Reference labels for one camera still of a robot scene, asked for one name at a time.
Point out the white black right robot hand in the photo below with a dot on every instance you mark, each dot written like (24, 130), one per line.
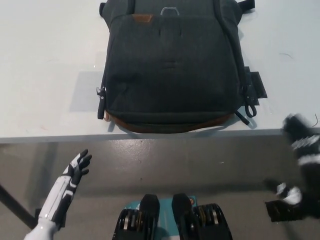
(310, 160)

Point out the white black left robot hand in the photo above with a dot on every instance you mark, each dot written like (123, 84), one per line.
(56, 197)

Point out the dark grey fabric backpack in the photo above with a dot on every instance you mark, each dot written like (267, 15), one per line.
(170, 75)

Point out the black robot legs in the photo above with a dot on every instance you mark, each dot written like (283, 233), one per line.
(166, 212)

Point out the black diagonal table leg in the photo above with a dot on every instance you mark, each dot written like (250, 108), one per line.
(17, 205)

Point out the black floor plate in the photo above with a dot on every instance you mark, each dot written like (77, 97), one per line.
(277, 212)

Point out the black tape patch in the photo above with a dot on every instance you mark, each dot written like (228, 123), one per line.
(257, 85)

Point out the grey translucent tape patch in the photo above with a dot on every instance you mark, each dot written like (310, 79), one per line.
(85, 92)

